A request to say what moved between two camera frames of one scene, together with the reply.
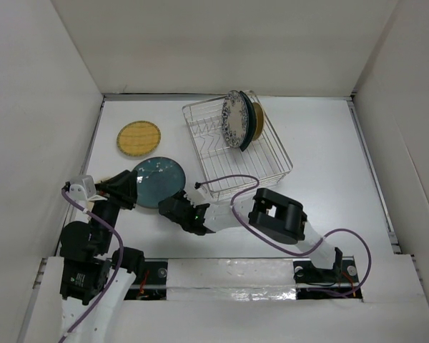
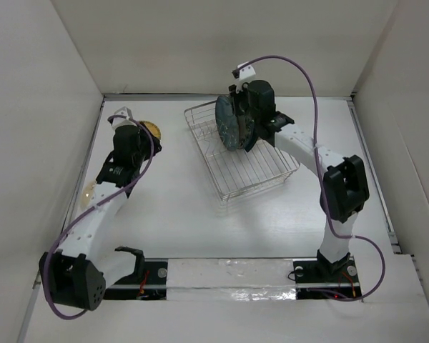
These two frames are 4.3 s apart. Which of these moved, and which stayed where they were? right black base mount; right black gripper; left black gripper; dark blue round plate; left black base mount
Moved: right black gripper; dark blue round plate; left black gripper
Stayed: left black base mount; right black base mount
